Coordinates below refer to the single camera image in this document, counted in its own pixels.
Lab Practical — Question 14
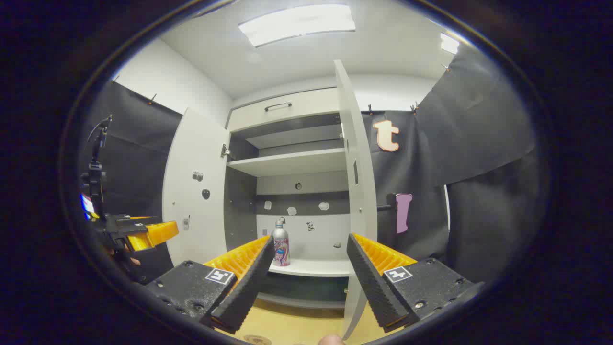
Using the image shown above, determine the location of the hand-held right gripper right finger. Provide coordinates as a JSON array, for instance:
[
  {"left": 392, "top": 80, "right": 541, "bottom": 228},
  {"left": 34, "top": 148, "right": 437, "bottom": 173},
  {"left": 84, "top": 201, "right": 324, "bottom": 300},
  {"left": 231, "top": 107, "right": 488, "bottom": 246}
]
[{"left": 346, "top": 233, "right": 484, "bottom": 334}]

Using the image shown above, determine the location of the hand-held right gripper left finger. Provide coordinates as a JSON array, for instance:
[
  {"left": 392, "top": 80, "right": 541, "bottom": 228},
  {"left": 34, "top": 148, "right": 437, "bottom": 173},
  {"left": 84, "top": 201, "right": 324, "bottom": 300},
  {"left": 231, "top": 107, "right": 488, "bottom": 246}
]
[{"left": 144, "top": 234, "right": 277, "bottom": 335}]

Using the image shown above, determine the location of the silver bottle with printed label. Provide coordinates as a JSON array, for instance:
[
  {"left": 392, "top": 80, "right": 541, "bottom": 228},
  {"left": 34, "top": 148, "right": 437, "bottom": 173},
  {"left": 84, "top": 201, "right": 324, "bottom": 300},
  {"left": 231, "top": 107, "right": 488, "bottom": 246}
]
[{"left": 271, "top": 220, "right": 291, "bottom": 267}]

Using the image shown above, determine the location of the white cabinet door phone sticker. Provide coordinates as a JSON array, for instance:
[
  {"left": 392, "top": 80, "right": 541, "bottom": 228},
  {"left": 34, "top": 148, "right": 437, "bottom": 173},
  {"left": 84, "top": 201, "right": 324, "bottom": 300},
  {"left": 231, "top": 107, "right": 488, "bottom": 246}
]
[{"left": 162, "top": 108, "right": 231, "bottom": 266}]

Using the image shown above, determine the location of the white and grey cabinet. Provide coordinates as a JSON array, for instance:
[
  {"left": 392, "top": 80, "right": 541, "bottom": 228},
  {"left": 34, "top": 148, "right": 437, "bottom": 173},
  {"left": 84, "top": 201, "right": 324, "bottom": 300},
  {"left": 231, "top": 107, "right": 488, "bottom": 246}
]
[{"left": 223, "top": 87, "right": 357, "bottom": 310}]

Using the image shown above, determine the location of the white cabinet door cat sticker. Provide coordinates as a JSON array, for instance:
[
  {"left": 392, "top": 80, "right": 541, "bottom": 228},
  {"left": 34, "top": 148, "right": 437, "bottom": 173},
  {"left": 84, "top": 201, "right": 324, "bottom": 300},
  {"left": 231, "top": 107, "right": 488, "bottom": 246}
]
[{"left": 334, "top": 59, "right": 379, "bottom": 341}]

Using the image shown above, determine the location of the white cabinet drawer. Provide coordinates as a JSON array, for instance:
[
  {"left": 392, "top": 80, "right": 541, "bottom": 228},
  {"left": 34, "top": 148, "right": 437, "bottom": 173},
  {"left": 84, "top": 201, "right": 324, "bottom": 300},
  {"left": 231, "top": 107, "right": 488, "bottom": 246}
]
[{"left": 227, "top": 88, "right": 341, "bottom": 132}]

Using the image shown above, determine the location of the black backdrop cloth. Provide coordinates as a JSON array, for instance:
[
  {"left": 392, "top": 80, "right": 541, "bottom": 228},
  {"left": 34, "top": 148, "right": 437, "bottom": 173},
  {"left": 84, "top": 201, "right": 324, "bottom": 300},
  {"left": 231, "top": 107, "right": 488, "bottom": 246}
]
[{"left": 79, "top": 43, "right": 539, "bottom": 286}]

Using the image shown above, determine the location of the large ceiling light panel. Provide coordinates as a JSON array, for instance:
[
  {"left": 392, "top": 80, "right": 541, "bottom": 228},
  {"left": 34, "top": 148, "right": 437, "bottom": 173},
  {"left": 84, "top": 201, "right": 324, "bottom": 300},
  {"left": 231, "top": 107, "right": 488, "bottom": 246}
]
[{"left": 238, "top": 5, "right": 356, "bottom": 47}]

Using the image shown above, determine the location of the small ceiling light panel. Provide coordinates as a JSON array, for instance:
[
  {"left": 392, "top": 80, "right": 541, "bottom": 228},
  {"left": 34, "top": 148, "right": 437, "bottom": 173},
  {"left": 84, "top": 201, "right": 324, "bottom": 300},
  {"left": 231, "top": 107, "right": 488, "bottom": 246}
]
[{"left": 440, "top": 33, "right": 460, "bottom": 55}]

